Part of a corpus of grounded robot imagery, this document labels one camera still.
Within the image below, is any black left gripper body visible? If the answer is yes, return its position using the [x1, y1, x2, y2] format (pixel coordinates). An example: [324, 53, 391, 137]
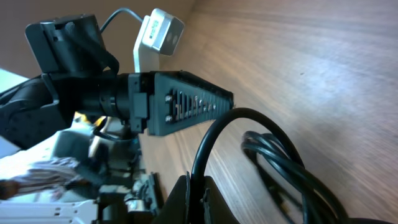
[116, 72, 155, 133]

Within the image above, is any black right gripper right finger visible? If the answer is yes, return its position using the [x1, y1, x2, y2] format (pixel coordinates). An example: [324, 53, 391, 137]
[201, 176, 239, 224]

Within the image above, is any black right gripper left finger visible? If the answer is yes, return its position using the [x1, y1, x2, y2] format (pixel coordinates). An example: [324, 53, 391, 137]
[160, 172, 190, 224]

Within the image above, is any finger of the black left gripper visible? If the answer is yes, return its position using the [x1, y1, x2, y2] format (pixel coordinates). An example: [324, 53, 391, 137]
[147, 71, 234, 136]

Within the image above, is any thin black usb cable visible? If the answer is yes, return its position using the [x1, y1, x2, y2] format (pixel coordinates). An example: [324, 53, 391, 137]
[190, 107, 352, 224]

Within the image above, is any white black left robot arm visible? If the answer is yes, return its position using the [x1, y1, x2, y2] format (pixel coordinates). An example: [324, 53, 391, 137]
[1, 14, 234, 150]

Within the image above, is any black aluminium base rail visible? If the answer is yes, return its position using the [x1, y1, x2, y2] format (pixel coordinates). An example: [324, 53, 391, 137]
[0, 111, 162, 224]

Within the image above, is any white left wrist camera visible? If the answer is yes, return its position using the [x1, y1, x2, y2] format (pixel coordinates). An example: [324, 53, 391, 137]
[133, 8, 185, 73]

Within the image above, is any black left camera cable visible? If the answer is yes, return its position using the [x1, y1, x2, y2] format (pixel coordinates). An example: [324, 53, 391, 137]
[99, 7, 145, 33]

